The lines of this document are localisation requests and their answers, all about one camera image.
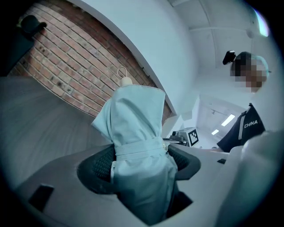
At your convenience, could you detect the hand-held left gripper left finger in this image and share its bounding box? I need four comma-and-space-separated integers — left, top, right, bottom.
13, 144, 154, 227

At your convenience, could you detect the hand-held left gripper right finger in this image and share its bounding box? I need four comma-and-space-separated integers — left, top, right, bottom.
153, 144, 230, 227

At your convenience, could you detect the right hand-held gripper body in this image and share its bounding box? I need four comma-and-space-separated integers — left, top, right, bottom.
170, 127, 200, 147

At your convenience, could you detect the light blue umbrella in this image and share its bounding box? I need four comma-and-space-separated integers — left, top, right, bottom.
91, 67, 178, 225

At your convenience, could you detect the person's black shirt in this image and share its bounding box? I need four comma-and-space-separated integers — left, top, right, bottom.
217, 103, 266, 153

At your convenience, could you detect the dark wooden table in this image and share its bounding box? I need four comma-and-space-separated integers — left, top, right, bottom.
0, 76, 111, 189

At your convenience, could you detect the person's head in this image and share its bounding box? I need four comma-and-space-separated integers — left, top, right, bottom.
230, 53, 269, 95

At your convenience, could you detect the light blue cap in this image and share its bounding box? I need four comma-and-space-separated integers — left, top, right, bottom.
238, 51, 272, 74

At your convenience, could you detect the long ceiling light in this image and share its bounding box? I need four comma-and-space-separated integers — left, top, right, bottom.
255, 8, 271, 38

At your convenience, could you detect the black head camera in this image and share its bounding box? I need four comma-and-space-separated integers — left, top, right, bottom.
222, 50, 237, 66

